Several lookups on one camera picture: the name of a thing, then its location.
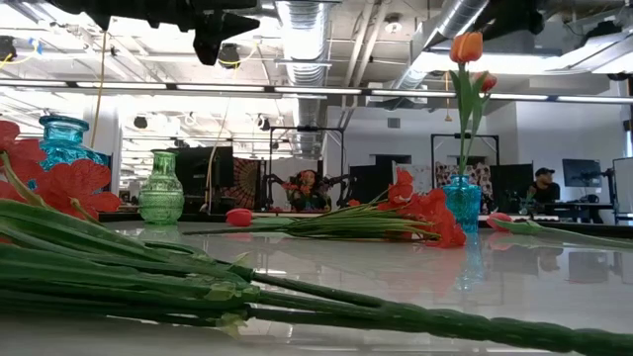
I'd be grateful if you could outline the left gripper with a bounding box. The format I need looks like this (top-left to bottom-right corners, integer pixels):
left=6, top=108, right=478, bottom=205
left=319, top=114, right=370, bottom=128
left=142, top=0, right=261, bottom=66

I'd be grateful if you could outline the red artificial tulip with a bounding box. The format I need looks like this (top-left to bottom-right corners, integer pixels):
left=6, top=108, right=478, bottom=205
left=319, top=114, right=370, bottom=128
left=225, top=207, right=317, bottom=229
left=486, top=211, right=633, bottom=250

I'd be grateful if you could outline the orange artificial tulip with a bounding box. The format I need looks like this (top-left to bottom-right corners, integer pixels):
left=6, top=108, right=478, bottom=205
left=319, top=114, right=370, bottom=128
left=448, top=31, right=485, bottom=178
left=462, top=70, right=499, bottom=178

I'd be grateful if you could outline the green glass vase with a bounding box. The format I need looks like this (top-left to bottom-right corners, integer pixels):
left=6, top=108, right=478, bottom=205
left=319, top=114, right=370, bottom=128
left=137, top=148, right=186, bottom=226

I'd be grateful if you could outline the wide blue glass vase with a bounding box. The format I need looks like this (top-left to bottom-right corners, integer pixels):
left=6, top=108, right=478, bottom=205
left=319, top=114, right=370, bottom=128
left=38, top=115, right=113, bottom=194

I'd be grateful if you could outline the slim blue glass vase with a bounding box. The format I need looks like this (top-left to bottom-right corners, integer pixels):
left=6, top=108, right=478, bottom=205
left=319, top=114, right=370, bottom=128
left=441, top=173, right=484, bottom=236

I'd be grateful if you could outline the black ceiling dome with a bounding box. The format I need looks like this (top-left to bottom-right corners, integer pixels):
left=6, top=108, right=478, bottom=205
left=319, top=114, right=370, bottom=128
left=217, top=43, right=242, bottom=70

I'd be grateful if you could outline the long ceiling light strip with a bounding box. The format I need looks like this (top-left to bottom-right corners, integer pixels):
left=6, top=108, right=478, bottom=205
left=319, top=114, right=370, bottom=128
left=0, top=78, right=633, bottom=105

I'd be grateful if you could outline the large black monitor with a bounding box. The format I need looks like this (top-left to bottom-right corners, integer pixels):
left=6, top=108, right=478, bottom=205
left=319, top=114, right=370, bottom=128
left=167, top=146, right=234, bottom=214

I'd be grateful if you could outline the mandala tapestry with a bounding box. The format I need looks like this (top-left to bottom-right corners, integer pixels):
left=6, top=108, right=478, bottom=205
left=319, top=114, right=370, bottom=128
left=225, top=157, right=262, bottom=210

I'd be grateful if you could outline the background black robot rig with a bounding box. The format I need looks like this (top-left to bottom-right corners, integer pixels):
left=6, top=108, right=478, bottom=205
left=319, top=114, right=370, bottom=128
left=261, top=126, right=350, bottom=214

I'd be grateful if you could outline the person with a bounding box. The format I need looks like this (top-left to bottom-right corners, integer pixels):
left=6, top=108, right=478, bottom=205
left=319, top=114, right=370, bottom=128
left=289, top=170, right=330, bottom=213
left=526, top=166, right=563, bottom=204

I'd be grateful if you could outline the black partition panel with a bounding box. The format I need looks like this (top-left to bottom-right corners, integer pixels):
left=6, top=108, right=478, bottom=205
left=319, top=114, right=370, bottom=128
left=348, top=164, right=395, bottom=205
left=489, top=163, right=535, bottom=214

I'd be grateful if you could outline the white floral cloth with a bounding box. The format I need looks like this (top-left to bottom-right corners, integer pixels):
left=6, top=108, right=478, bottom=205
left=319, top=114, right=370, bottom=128
left=408, top=164, right=434, bottom=195

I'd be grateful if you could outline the dark floral cloth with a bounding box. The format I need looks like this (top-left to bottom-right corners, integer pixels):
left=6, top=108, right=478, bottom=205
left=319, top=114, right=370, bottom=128
left=434, top=161, right=494, bottom=199

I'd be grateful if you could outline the dark office desk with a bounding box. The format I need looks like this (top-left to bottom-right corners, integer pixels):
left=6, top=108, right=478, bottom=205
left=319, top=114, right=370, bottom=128
left=536, top=200, right=617, bottom=223

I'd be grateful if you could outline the whiteboard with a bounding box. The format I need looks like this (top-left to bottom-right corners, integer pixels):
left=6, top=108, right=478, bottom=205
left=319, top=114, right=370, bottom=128
left=612, top=156, right=633, bottom=214

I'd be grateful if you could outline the silver ventilation duct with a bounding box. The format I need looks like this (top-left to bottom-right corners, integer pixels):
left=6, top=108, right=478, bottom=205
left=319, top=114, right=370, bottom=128
left=274, top=0, right=333, bottom=160
left=393, top=0, right=492, bottom=100

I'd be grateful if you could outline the yellow cable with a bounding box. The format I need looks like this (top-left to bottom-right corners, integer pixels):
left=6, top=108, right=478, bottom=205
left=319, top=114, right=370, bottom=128
left=88, top=30, right=109, bottom=149

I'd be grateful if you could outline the black metal table frame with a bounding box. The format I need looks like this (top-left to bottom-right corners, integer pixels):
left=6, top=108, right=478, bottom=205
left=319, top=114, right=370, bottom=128
left=96, top=211, right=633, bottom=238

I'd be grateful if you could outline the thin black background frame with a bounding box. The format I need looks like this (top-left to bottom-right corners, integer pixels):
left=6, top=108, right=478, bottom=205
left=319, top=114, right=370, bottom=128
left=430, top=133, right=500, bottom=199

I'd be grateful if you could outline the dark wall monitor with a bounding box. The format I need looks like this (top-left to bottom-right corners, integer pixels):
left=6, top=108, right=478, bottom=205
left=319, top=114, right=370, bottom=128
left=562, top=158, right=603, bottom=188

